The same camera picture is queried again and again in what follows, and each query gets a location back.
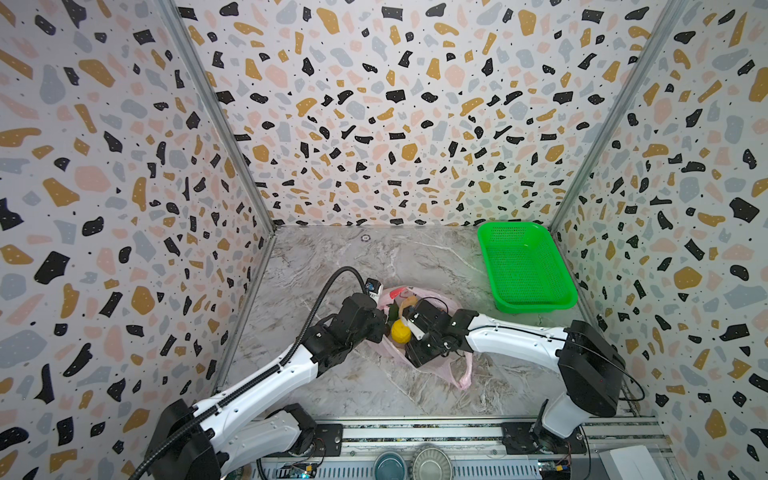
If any pink plastic bag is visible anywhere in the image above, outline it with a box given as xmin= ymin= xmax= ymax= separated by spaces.
xmin=371 ymin=286 xmax=474 ymax=390

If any yellow lemon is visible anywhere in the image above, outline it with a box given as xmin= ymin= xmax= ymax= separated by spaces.
xmin=390 ymin=320 xmax=412 ymax=345

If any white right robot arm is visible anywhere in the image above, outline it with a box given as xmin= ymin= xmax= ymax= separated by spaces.
xmin=400 ymin=299 xmax=625 ymax=443

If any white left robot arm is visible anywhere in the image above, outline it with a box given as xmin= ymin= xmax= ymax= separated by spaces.
xmin=132 ymin=293 xmax=387 ymax=479

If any green plastic basket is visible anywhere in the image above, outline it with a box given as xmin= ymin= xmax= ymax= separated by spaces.
xmin=477 ymin=222 xmax=578 ymax=314

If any grey ribbed plate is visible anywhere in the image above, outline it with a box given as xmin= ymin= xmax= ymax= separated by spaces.
xmin=411 ymin=446 xmax=453 ymax=480

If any teal ceramic bowl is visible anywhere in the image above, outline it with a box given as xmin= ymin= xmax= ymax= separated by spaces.
xmin=373 ymin=452 xmax=408 ymax=480

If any green circuit board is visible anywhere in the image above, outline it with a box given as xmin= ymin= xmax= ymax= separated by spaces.
xmin=276 ymin=462 xmax=318 ymax=479

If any right circuit board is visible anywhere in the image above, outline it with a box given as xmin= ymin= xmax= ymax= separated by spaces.
xmin=537 ymin=460 xmax=571 ymax=480

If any white box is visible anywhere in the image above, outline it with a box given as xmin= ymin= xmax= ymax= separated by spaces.
xmin=599 ymin=445 xmax=664 ymax=480

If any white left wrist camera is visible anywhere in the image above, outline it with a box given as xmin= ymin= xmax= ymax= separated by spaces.
xmin=365 ymin=278 xmax=383 ymax=302

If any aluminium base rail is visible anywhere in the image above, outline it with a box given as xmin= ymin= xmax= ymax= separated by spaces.
xmin=262 ymin=417 xmax=685 ymax=479

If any black corrugated cable conduit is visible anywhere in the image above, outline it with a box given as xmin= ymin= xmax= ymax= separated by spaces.
xmin=127 ymin=265 xmax=368 ymax=480

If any aluminium corner post left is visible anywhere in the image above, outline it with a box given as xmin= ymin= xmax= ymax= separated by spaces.
xmin=155 ymin=0 xmax=275 ymax=238

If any aluminium corner post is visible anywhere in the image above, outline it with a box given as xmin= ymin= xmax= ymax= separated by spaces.
xmin=155 ymin=0 xmax=275 ymax=238
xmin=549 ymin=0 xmax=687 ymax=237

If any aluminium corner post right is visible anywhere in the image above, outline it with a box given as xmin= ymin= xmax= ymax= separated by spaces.
xmin=549 ymin=0 xmax=687 ymax=237

